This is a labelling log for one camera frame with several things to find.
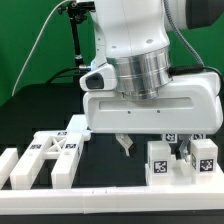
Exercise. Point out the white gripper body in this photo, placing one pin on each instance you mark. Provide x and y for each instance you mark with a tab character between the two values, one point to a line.
188	104

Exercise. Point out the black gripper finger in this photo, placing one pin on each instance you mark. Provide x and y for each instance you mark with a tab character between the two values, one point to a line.
185	139
125	141

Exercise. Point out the white chair seat plate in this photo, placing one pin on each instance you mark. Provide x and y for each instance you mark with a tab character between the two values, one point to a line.
180	173

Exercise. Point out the white chair back frame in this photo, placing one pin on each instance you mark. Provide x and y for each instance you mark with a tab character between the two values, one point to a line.
63	147

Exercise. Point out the small tagged white cube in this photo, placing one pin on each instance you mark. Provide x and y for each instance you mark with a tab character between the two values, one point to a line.
171	138

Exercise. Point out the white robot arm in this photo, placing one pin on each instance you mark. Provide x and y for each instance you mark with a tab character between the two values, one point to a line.
135	90

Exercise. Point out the white base tag board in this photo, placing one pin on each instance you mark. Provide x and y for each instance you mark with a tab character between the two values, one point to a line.
77	123

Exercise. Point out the white L-shaped obstacle fence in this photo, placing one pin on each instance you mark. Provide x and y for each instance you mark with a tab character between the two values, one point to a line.
179	196

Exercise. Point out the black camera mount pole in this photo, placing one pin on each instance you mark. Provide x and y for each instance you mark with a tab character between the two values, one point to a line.
76	12

